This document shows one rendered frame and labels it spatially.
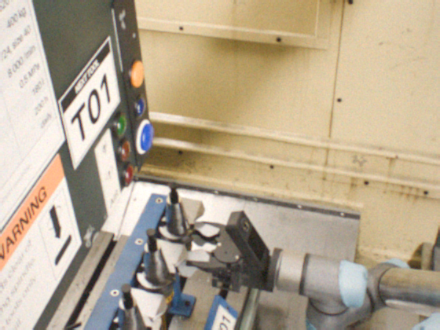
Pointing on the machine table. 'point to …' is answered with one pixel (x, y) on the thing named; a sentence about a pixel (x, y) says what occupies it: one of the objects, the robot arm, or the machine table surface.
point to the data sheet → (23, 105)
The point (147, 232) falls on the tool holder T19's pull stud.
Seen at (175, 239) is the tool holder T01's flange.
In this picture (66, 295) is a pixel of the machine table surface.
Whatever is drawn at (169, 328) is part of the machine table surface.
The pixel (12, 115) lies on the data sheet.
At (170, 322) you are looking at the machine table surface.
